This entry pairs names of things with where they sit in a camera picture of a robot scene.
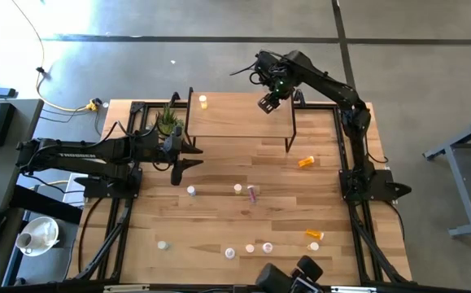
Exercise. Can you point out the white box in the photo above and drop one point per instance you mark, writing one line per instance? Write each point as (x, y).
(74, 193)

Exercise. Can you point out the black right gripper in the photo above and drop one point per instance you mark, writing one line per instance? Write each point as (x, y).
(280, 88)

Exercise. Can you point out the black aluminium table frame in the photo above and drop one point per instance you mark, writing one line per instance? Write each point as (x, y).
(320, 106)

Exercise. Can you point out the clear pill bottle white cap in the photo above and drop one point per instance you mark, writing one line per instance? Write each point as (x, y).
(267, 247)
(229, 253)

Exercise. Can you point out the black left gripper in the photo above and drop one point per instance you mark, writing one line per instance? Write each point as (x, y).
(173, 148)

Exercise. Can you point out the blue pill bottle pink pills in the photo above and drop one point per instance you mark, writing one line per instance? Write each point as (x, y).
(252, 193)

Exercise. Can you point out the blue pill bottle white cap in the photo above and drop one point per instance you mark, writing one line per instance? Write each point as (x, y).
(162, 245)
(190, 190)

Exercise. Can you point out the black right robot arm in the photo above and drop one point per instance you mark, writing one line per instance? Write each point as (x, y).
(328, 83)

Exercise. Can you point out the gray metal cart frame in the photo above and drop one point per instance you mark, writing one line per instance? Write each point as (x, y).
(464, 195)

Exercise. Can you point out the orange pill bottle white cap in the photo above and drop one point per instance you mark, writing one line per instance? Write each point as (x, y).
(306, 161)
(315, 234)
(249, 248)

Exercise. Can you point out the green succulent in dark pot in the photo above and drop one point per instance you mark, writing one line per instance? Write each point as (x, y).
(168, 118)

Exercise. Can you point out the silver metal bracket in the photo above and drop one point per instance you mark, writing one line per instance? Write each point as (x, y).
(125, 288)
(353, 289)

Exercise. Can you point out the black flat panel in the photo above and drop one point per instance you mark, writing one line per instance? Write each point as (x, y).
(44, 205)

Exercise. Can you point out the gray side cart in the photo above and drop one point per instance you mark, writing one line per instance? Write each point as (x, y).
(44, 268)

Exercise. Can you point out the wooden shelf black metal legs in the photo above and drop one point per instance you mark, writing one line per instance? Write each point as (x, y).
(235, 122)

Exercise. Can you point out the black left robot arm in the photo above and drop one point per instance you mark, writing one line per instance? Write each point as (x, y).
(76, 156)

